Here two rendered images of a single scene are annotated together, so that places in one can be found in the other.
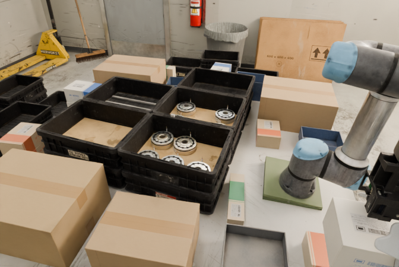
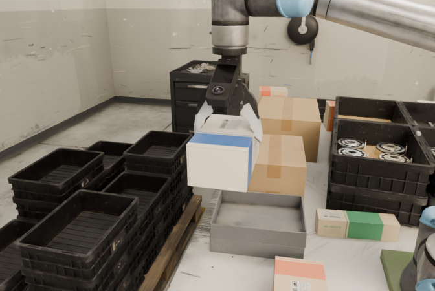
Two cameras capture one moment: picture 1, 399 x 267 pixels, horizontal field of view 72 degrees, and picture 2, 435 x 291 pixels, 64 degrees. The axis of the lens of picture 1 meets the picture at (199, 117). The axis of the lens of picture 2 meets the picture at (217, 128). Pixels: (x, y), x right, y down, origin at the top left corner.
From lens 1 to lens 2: 1.16 m
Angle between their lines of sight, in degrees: 80
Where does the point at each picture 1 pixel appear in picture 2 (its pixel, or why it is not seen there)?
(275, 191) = (395, 262)
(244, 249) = (283, 218)
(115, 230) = (265, 139)
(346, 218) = (235, 118)
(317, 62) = not seen: outside the picture
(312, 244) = (303, 262)
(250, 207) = (357, 245)
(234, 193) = (358, 215)
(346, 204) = not seen: hidden behind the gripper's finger
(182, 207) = (298, 160)
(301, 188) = (408, 273)
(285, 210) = (371, 279)
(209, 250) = not seen: hidden behind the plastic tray
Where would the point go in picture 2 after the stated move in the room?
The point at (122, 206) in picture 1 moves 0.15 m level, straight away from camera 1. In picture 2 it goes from (288, 139) to (318, 134)
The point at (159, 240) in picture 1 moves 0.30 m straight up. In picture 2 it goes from (263, 152) to (266, 74)
